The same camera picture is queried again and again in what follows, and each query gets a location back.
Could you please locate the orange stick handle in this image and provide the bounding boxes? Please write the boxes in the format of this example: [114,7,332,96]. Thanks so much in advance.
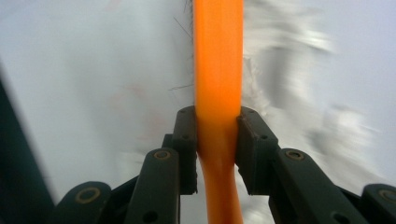
[169,0,246,224]

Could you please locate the white tissues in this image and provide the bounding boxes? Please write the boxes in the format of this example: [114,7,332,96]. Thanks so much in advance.
[242,0,386,195]

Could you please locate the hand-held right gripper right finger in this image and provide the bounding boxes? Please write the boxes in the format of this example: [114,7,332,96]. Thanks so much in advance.
[234,105,280,197]

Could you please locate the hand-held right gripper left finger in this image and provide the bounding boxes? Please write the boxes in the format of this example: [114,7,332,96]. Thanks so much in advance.
[172,105,199,196]

